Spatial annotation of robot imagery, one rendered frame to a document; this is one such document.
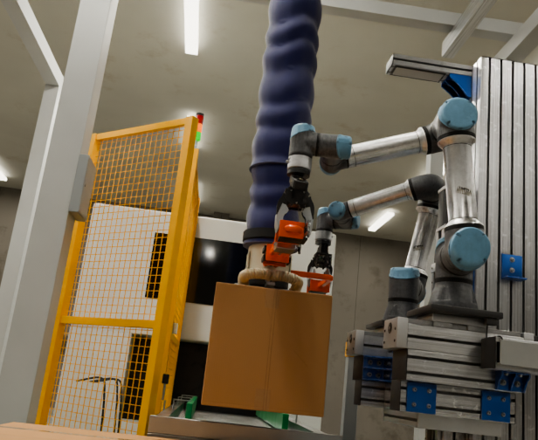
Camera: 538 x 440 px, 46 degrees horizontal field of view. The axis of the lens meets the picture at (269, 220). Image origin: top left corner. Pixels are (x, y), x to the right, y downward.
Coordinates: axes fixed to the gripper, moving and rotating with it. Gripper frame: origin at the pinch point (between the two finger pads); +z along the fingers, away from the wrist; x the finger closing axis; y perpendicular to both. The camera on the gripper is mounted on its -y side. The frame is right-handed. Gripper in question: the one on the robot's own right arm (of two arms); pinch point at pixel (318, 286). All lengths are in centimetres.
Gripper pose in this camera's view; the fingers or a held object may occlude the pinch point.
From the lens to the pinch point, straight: 278.9
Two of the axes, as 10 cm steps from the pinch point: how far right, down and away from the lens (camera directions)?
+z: -1.1, 9.6, -2.5
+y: 1.2, -2.4, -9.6
